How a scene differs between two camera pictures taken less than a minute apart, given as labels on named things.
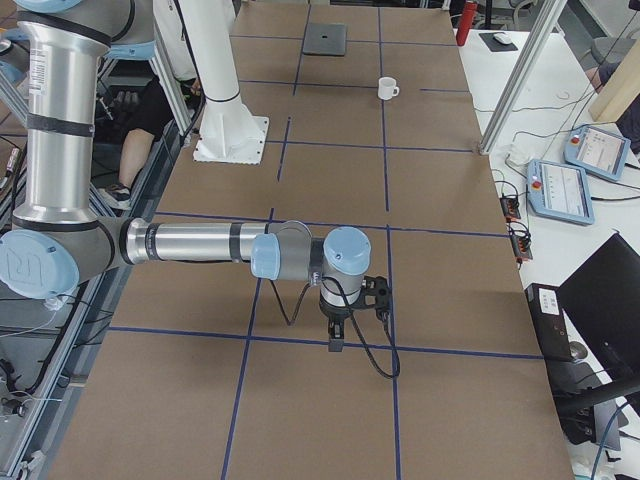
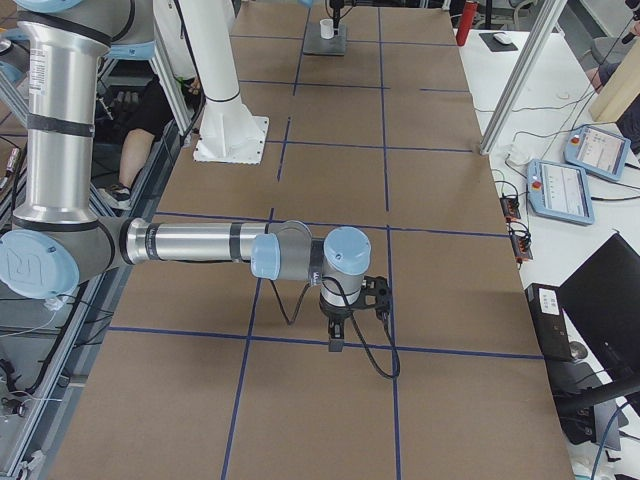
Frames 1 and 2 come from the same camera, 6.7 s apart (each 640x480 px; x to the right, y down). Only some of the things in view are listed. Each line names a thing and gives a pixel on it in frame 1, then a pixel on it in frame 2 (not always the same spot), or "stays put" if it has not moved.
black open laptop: x=601 y=304 stays put
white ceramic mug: x=387 y=88 -> x=326 y=28
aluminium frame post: x=550 y=13 stays put
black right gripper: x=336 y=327 stays put
